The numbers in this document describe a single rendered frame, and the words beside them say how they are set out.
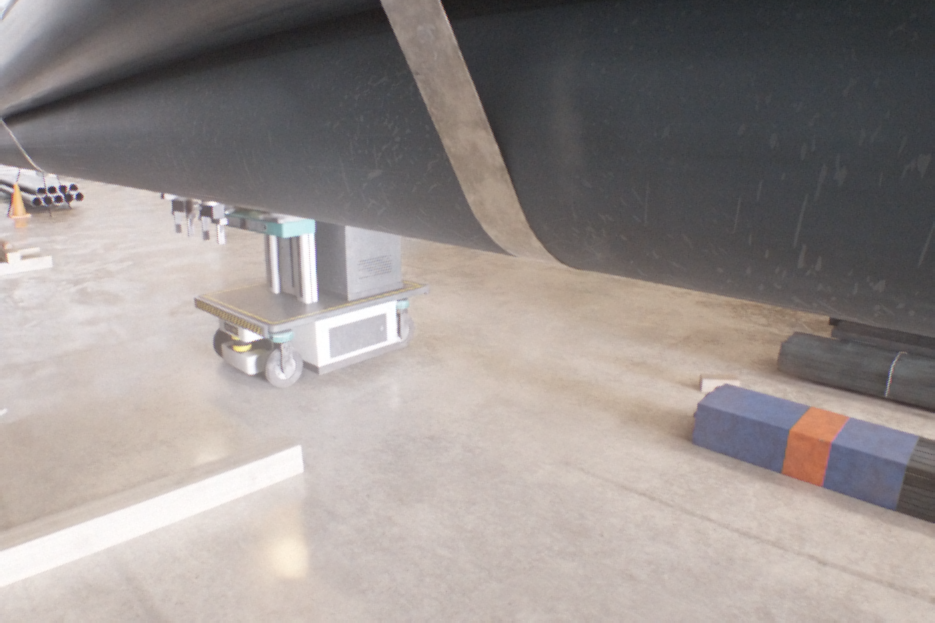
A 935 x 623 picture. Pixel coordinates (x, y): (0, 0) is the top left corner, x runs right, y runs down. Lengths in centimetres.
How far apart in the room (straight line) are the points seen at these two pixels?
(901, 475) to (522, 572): 118
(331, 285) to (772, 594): 219
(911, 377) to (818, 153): 281
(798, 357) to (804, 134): 288
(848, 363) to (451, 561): 196
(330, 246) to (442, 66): 271
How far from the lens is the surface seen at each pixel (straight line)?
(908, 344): 322
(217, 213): 260
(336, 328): 282
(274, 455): 211
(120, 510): 196
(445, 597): 165
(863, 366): 303
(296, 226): 264
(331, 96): 37
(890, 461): 219
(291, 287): 309
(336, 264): 295
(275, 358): 278
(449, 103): 27
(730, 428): 232
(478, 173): 29
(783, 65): 22
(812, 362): 308
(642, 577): 175
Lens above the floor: 109
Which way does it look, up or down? 13 degrees down
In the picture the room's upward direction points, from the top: straight up
